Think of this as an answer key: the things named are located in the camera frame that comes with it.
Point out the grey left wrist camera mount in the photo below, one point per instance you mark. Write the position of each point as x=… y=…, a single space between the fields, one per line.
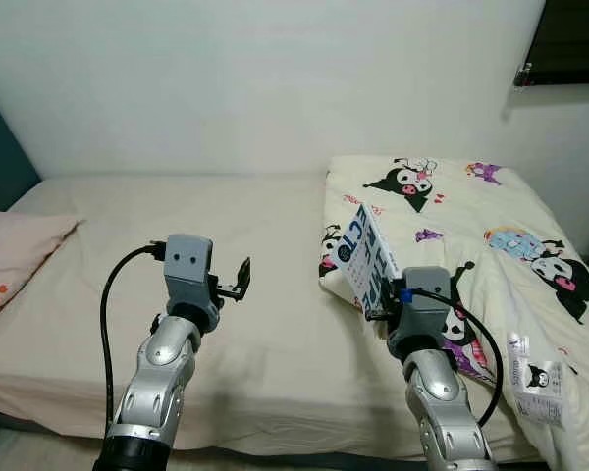
x=188 y=265

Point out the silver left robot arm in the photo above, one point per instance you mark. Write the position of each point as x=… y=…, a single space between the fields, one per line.
x=162 y=383

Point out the black window blinds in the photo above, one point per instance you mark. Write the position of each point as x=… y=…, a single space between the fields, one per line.
x=569 y=39

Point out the white cartoon label tag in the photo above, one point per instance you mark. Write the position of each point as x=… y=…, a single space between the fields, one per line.
x=535 y=378

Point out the pink dotted pillow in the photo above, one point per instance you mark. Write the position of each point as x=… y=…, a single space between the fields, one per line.
x=20 y=245

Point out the cream cartoon print blanket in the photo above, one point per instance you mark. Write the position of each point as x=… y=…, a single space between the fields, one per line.
x=471 y=206

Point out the bed with beige sheet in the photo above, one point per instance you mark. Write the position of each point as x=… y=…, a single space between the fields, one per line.
x=226 y=294

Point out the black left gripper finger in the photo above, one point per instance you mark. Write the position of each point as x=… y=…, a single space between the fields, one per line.
x=242 y=275

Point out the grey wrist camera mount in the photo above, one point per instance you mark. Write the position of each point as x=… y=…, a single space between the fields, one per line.
x=422 y=309
x=188 y=265

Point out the white book with blue letters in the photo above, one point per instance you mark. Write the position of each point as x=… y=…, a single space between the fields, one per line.
x=368 y=260

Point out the teal padded headboard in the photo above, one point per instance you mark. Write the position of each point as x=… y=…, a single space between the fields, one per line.
x=0 y=167

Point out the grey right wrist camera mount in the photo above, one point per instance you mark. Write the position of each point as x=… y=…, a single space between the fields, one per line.
x=422 y=309

